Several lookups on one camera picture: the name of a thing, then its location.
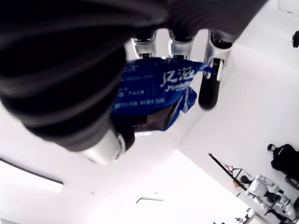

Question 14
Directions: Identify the black tripod stand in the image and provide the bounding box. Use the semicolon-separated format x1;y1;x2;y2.
207;153;252;188

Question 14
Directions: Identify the blue Oreo packet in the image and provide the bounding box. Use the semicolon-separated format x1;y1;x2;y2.
112;57;214;137

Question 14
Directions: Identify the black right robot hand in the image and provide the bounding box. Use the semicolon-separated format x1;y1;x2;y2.
0;0;269;165

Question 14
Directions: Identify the white humanoid robot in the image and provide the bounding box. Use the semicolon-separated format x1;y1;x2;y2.
235;174;294;222

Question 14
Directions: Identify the black backpack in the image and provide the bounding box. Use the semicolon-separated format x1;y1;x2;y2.
267;143;299;186

